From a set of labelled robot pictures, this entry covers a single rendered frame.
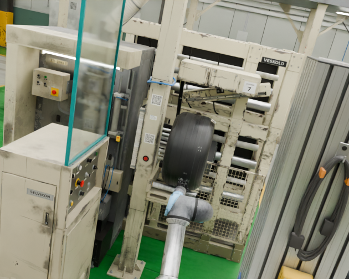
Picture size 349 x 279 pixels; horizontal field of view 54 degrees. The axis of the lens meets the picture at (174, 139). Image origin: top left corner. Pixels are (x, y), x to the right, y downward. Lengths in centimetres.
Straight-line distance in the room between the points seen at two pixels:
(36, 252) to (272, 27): 1008
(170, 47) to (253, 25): 904
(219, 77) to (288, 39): 879
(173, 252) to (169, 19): 145
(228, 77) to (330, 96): 174
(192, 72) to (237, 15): 881
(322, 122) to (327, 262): 40
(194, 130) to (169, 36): 64
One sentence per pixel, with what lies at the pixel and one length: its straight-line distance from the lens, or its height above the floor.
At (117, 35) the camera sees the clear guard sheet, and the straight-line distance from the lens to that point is 212.
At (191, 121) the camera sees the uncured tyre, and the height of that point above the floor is 142.
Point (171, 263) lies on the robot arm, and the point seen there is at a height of 102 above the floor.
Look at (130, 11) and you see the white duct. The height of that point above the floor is 205.
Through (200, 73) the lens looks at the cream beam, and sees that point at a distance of 262.
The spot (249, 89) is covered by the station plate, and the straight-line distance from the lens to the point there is 263.
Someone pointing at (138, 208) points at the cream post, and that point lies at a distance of 276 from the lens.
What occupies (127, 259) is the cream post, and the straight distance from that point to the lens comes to 304.
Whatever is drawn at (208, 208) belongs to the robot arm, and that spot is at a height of 122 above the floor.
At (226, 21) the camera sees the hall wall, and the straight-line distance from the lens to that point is 1139.
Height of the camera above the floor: 205
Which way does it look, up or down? 19 degrees down
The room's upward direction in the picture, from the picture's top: 12 degrees clockwise
